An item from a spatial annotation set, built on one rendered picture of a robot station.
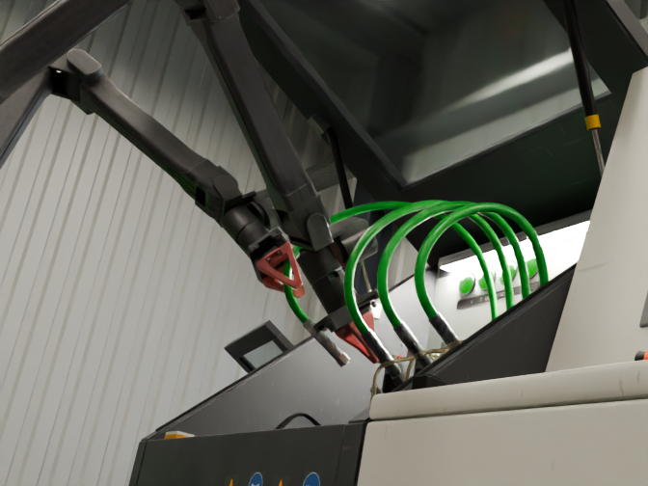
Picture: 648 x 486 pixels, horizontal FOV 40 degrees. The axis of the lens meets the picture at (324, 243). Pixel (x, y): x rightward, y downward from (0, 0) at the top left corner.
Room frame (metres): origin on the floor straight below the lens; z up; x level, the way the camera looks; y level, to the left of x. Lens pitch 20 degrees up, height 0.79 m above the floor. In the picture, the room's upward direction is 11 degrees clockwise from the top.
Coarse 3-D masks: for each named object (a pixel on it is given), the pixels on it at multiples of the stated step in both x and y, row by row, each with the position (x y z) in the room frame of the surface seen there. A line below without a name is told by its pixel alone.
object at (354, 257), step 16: (400, 208) 1.25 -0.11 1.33; (416, 208) 1.26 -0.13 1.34; (384, 224) 1.24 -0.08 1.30; (480, 224) 1.32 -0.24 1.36; (368, 240) 1.23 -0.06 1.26; (496, 240) 1.34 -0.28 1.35; (352, 256) 1.22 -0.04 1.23; (352, 272) 1.22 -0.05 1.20; (352, 288) 1.22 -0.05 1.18; (512, 288) 1.36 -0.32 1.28; (352, 304) 1.22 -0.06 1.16; (512, 304) 1.36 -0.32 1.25; (368, 336) 1.24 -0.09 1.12; (384, 352) 1.25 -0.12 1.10; (400, 384) 1.27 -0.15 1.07
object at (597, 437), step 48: (624, 144) 1.06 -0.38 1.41; (624, 192) 1.03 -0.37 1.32; (624, 240) 1.00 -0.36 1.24; (576, 288) 1.05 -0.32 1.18; (624, 288) 0.97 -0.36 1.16; (576, 336) 1.02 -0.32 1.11; (624, 336) 0.95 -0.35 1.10; (384, 432) 0.90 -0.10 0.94; (432, 432) 0.83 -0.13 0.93; (480, 432) 0.77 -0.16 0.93; (528, 432) 0.72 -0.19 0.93; (576, 432) 0.67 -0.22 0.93; (624, 432) 0.63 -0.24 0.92; (384, 480) 0.89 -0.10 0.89; (432, 480) 0.82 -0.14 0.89; (480, 480) 0.76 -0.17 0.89; (528, 480) 0.71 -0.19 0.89; (576, 480) 0.67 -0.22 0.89; (624, 480) 0.63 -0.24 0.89
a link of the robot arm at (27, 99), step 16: (64, 64) 1.47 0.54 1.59; (32, 80) 1.47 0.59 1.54; (48, 80) 1.48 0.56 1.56; (64, 80) 1.51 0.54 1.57; (80, 80) 1.49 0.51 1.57; (16, 96) 1.45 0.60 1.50; (32, 96) 1.46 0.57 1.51; (64, 96) 1.54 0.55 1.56; (0, 112) 1.44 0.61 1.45; (16, 112) 1.45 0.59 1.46; (32, 112) 1.47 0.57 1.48; (0, 128) 1.43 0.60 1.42; (16, 128) 1.44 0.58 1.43; (0, 144) 1.42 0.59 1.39; (0, 160) 1.43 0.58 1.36
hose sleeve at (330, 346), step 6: (306, 324) 1.42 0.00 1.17; (312, 324) 1.42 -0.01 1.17; (312, 330) 1.42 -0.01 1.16; (312, 336) 1.43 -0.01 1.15; (318, 336) 1.42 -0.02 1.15; (324, 336) 1.42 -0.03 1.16; (324, 342) 1.42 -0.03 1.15; (330, 342) 1.42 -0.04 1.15; (330, 348) 1.42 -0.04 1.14; (336, 348) 1.42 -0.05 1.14; (330, 354) 1.43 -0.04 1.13; (336, 354) 1.42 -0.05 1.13
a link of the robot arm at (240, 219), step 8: (232, 208) 1.45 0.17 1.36; (240, 208) 1.45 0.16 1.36; (248, 208) 1.46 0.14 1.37; (256, 208) 1.46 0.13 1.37; (224, 216) 1.46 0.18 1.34; (232, 216) 1.45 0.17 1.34; (240, 216) 1.44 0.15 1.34; (248, 216) 1.44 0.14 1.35; (256, 216) 1.48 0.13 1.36; (264, 216) 1.46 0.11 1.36; (224, 224) 1.46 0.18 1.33; (232, 224) 1.45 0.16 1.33; (240, 224) 1.44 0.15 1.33; (264, 224) 1.47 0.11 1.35; (232, 232) 1.45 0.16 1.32
